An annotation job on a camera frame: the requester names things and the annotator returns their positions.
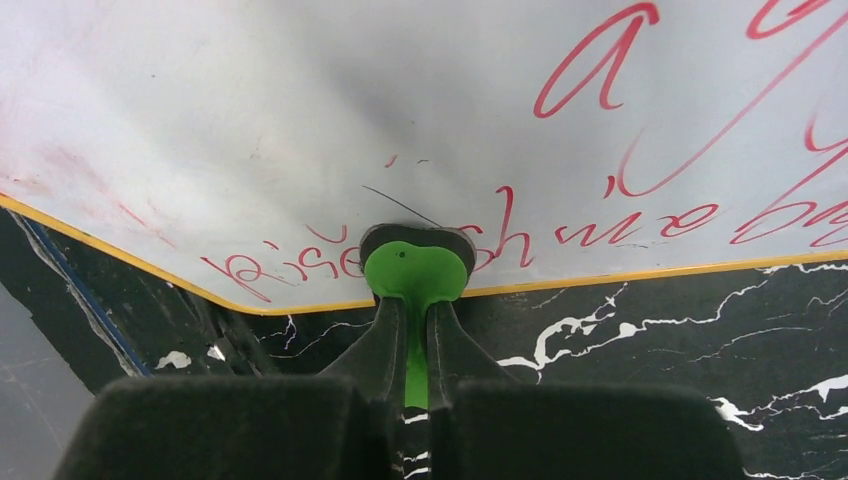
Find yellow-framed whiteboard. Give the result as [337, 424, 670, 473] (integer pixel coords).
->
[1, 1, 847, 314]

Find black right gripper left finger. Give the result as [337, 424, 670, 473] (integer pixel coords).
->
[56, 298, 408, 479]

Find green bone-shaped eraser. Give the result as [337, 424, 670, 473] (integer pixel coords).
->
[359, 223, 477, 409]

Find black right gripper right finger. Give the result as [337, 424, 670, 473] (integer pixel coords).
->
[426, 302, 745, 479]

